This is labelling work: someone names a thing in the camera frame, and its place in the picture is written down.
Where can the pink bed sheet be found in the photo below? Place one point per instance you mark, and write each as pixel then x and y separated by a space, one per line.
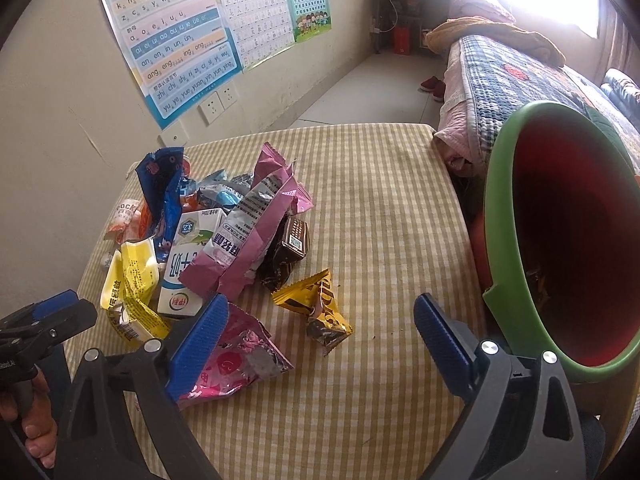
pixel 455 110

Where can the white wall outlet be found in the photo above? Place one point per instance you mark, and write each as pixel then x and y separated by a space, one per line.
pixel 212 112
pixel 228 96

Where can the white round-hole wall socket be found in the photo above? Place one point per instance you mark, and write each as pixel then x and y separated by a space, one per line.
pixel 174 136

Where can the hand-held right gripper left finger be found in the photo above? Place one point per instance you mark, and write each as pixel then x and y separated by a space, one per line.
pixel 200 345

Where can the bed with blue quilt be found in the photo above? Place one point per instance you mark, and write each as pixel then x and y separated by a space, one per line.
pixel 500 75

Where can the blue snack wrapper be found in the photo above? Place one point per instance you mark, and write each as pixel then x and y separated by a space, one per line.
pixel 160 185

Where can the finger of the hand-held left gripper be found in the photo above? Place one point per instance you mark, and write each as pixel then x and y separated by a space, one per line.
pixel 50 305
pixel 70 317

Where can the folded blue quilt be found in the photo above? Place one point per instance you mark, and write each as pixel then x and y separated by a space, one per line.
pixel 622 90

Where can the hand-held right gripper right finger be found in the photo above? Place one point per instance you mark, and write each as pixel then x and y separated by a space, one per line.
pixel 440 345

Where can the blue letter wall poster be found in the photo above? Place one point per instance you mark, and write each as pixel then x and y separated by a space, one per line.
pixel 165 35

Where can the silver and blue wrapper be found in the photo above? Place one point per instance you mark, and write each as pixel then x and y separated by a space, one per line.
pixel 220 192

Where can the white milk carton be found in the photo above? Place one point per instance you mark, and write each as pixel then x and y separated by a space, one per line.
pixel 185 260

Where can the patterned curtain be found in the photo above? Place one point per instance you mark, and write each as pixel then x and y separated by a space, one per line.
pixel 622 35

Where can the small blue and orange wrapper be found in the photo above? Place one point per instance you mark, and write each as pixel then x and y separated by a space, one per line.
pixel 187 190

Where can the red shoe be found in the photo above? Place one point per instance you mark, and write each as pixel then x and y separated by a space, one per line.
pixel 429 84
pixel 439 93

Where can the white chart wall poster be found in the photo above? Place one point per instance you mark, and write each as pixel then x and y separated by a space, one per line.
pixel 250 10

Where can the yellow snack wrapper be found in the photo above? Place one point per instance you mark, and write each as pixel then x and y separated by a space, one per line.
pixel 135 280

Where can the mauve wrapper with white panel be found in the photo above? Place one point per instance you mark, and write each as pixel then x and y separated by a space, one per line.
pixel 240 260

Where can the gold and brown wrapper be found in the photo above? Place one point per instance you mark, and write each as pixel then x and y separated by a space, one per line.
pixel 320 310

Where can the folded pink duvet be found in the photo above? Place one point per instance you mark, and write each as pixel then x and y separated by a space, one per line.
pixel 475 5

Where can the green and red bin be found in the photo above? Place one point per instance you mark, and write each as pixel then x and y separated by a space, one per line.
pixel 590 260

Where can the small white crumpled wrapper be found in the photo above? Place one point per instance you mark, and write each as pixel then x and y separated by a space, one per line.
pixel 107 261

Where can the person's left hand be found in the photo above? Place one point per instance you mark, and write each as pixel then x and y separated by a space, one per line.
pixel 40 435

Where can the mustard blanket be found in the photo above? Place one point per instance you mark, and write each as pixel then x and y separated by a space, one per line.
pixel 475 35

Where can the red box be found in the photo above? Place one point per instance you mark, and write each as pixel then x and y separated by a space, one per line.
pixel 402 40

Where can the shiny pink foil wrapper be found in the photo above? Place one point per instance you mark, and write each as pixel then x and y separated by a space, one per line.
pixel 235 355

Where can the brown chocolate wrapper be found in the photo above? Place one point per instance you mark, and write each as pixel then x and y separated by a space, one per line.
pixel 292 240

